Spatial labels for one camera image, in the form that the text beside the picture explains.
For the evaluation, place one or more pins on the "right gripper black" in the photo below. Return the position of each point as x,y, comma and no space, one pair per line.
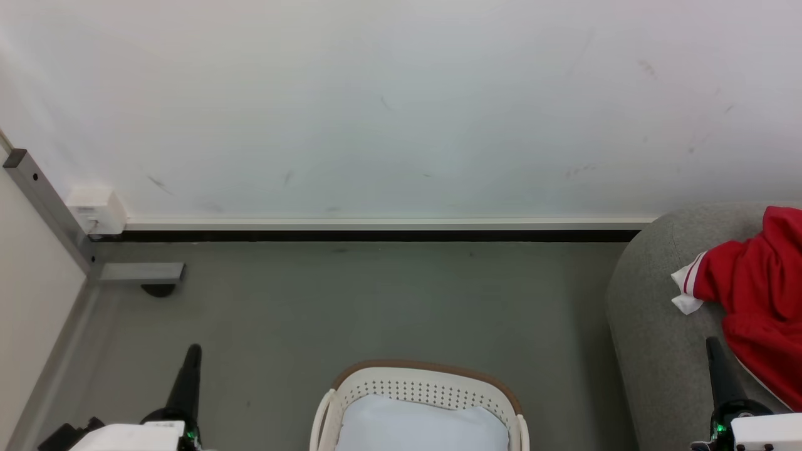
727,416

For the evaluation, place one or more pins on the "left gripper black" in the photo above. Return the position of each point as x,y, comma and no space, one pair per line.
191,429

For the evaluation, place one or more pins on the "red garment with white cuffs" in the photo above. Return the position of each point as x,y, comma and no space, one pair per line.
758,294

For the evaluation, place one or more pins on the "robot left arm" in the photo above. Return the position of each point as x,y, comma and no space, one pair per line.
62,435

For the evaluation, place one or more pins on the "white basket with brown rim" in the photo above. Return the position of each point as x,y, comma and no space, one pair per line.
426,383

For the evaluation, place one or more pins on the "grey fabric sofa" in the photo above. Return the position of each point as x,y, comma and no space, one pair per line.
658,338

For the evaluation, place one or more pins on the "black round foot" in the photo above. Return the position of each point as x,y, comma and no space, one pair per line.
158,290

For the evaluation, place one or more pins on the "white cloth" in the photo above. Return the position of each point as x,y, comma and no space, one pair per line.
420,426

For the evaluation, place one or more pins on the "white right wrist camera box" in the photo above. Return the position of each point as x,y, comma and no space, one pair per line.
767,433

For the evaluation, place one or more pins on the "white plastic wall box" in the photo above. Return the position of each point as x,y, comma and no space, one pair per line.
97,207

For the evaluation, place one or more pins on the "grey metal frame post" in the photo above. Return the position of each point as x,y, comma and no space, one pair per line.
47,200

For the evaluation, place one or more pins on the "white wall baseboard strip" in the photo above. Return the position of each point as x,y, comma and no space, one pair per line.
388,223

